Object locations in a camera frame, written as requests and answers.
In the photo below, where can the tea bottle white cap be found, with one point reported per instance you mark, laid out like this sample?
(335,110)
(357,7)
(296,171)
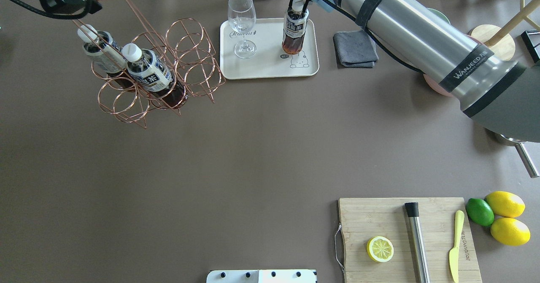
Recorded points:
(295,25)

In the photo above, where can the copper wire bottle basket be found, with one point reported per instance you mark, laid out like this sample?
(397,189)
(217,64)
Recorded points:
(185,47)

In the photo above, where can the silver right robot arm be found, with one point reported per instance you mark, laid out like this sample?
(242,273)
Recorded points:
(502,96)

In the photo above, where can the clear wine glass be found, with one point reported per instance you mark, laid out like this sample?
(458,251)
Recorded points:
(242,19)

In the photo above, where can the grey folded cloth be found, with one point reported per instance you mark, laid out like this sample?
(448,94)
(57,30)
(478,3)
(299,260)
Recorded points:
(355,49)

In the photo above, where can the cream rabbit tray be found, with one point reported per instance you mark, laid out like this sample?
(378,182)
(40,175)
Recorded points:
(269,61)

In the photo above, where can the mint green bowl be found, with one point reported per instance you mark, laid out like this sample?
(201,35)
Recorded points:
(438,15)

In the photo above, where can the wooden glass drying stand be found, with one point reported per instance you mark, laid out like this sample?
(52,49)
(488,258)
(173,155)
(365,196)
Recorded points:
(498,39)

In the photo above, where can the bamboo cutting board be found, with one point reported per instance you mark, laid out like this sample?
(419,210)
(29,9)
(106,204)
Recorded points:
(364,218)

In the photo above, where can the steel ice scoop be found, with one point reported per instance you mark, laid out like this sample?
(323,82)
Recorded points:
(522,152)

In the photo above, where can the half lemon slice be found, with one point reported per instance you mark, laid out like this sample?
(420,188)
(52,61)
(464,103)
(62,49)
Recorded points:
(380,249)

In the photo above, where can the yellow plastic knife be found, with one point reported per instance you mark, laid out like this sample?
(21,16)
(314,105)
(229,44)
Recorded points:
(453,255)

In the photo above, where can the green lime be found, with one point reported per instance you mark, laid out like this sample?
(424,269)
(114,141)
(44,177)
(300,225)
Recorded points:
(479,212)

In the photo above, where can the steel muddler black tip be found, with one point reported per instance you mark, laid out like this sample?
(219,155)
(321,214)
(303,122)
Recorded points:
(413,214)

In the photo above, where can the whole yellow lemon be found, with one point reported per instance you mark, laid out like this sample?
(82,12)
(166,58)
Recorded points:
(505,203)

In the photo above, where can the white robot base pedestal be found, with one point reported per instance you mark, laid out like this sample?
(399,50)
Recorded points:
(263,276)

